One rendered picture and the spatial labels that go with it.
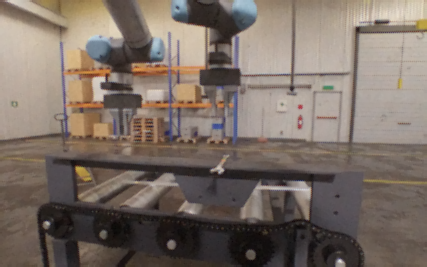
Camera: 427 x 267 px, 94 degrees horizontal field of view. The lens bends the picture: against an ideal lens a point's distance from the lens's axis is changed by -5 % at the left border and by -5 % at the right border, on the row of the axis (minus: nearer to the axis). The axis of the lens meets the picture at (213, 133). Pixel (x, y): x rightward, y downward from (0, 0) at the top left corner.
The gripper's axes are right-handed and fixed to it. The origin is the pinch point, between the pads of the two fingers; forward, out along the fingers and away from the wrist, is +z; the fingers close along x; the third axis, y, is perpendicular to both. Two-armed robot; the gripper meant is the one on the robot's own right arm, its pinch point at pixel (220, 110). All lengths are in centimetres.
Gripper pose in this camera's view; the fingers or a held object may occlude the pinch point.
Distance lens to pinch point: 70.6
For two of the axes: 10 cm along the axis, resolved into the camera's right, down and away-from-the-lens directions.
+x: -9.8, -0.3, 1.8
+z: 0.0, 9.9, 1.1
